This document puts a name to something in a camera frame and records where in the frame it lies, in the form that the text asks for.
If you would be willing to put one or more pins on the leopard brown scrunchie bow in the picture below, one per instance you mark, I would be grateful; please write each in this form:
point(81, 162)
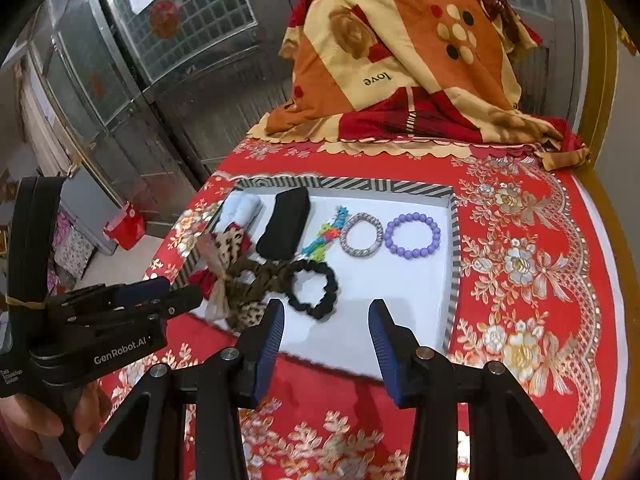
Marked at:
point(240, 283)

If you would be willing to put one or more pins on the orange red love blanket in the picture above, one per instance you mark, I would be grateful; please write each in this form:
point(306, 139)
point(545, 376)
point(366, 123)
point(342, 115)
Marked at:
point(394, 76)

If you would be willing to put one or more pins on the silver purple woven bangle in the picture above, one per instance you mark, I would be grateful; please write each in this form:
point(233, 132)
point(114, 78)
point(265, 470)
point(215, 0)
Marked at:
point(361, 236)

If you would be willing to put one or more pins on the red bow hair clip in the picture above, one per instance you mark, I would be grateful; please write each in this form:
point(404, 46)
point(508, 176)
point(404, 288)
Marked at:
point(202, 279)

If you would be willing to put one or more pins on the black folded cloth headband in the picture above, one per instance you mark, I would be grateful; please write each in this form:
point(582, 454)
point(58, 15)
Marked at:
point(285, 226)

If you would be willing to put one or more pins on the grey cabinet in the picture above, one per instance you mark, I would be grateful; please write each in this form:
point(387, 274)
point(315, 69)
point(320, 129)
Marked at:
point(90, 208)

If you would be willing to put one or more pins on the red floral gold bedspread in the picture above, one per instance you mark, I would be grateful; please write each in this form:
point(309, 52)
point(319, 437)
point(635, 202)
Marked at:
point(539, 292)

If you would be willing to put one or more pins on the striped white tray box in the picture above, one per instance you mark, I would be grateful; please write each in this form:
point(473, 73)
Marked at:
point(421, 294)

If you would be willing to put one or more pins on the person's left hand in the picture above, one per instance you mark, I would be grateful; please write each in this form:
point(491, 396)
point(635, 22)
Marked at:
point(28, 419)

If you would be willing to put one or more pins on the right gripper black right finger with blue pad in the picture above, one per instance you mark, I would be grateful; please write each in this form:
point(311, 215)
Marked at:
point(509, 437)

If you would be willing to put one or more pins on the metal glass door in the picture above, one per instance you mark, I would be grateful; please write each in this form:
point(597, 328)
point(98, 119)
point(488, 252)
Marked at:
point(153, 103)

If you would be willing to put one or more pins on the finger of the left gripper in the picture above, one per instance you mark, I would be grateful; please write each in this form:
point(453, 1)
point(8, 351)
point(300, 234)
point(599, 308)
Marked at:
point(129, 296)
point(177, 302)

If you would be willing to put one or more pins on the black scrunchie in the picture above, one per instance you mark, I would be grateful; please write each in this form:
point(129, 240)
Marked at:
point(311, 288)

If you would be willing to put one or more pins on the red gift bag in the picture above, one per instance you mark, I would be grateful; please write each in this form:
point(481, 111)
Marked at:
point(126, 228)

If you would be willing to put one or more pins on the white rolled cloth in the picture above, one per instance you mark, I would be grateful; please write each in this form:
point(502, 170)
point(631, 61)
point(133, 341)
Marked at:
point(239, 208)

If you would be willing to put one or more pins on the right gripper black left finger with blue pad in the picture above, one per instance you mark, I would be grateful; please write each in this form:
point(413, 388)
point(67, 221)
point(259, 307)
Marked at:
point(144, 437)

